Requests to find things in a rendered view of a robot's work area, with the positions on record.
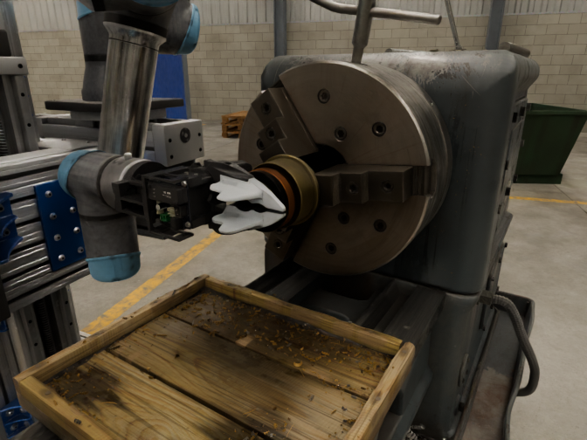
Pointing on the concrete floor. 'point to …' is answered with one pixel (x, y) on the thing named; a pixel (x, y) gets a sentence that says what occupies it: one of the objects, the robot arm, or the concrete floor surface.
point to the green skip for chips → (548, 142)
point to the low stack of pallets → (232, 123)
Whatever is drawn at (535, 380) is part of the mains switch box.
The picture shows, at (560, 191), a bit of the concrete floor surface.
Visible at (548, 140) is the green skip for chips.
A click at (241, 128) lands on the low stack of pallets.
